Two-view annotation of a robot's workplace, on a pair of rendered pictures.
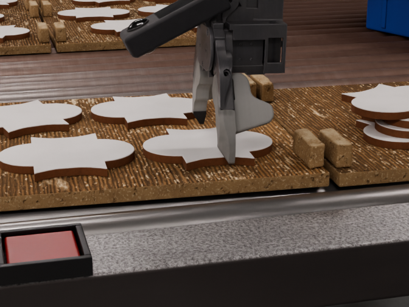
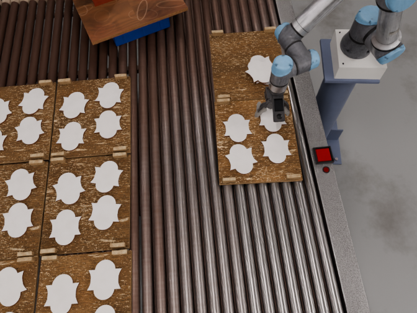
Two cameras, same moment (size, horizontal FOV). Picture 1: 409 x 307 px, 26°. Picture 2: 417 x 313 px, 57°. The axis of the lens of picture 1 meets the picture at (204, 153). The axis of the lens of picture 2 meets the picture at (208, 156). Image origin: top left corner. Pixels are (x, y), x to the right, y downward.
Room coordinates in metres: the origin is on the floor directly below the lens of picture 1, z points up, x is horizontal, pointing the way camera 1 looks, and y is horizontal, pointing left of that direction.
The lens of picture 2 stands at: (1.03, 0.92, 2.43)
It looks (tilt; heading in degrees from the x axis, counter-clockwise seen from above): 65 degrees down; 282
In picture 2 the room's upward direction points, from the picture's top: 3 degrees counter-clockwise
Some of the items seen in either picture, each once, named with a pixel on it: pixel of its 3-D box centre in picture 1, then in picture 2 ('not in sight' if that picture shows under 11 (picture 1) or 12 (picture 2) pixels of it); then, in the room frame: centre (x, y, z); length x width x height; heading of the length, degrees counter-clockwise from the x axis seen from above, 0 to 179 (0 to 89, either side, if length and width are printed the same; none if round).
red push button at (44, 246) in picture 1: (42, 254); (322, 155); (0.69, 0.14, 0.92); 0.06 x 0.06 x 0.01; 15
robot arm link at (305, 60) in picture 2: not in sight; (301, 59); (0.86, -0.10, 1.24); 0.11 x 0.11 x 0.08; 34
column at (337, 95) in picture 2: not in sight; (327, 106); (0.56, -0.45, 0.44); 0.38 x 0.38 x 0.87; 7
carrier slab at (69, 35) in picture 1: (152, 18); (91, 114); (1.74, 0.10, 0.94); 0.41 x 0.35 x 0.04; 105
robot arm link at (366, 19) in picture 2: not in sight; (368, 23); (0.56, -0.44, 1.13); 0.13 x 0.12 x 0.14; 124
